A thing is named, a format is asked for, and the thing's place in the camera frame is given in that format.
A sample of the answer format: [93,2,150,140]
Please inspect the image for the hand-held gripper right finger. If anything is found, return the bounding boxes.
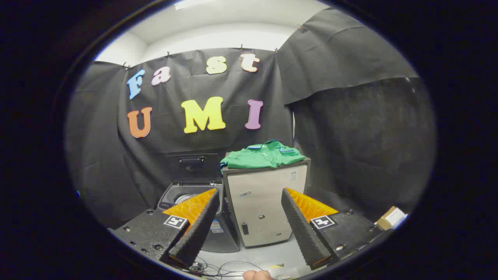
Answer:
[281,188,394,270]

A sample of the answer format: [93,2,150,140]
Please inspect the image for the black backdrop cloth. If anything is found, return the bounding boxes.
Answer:
[65,7,436,230]

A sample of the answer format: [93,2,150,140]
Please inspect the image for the green polo shirt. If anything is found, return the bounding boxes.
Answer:
[220,140,306,174]

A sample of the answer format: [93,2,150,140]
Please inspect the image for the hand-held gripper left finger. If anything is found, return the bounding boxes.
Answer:
[108,188,221,269]

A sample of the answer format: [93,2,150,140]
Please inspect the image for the cardboard box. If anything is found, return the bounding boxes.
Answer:
[375,206,408,231]

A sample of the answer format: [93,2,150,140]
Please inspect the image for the thin black floor cables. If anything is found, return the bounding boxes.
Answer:
[192,257,269,278]

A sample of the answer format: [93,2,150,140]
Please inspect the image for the beige cabinet with grey top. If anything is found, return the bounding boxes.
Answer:
[223,157,312,248]

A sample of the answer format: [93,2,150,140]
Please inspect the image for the grey washing machine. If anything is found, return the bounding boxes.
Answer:
[158,181,240,252]

